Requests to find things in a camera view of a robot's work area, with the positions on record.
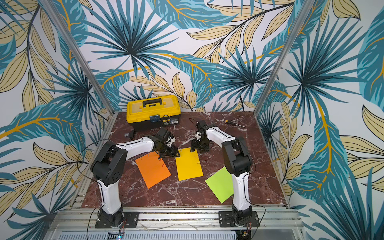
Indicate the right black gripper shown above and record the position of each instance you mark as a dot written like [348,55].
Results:
[200,144]

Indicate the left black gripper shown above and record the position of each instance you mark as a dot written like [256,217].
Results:
[173,153]

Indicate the yellow paper sheet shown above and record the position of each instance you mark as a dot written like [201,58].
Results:
[188,165]

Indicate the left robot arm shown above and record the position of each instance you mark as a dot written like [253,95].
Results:
[108,167]

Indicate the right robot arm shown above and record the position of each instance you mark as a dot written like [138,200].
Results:
[238,162]

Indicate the orange paper sheet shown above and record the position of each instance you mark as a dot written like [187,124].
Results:
[152,168]

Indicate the small black orange tool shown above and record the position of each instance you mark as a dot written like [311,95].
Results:
[230,123]

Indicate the lime green paper sheet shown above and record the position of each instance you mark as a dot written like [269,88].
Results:
[221,184]

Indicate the yellow black toolbox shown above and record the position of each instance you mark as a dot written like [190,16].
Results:
[144,115]

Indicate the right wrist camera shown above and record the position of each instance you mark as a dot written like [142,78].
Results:
[199,135]

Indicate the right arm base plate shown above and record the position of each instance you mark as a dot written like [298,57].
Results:
[229,219]

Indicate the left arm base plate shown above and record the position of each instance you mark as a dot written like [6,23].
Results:
[126,220]

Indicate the aluminium front frame rail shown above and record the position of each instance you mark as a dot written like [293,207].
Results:
[182,223]

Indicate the right aluminium corner post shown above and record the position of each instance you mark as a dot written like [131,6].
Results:
[300,20]

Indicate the aluminium corner post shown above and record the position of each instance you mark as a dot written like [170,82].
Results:
[300,20]
[58,21]

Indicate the left aluminium corner post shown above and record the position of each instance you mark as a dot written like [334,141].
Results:
[58,21]

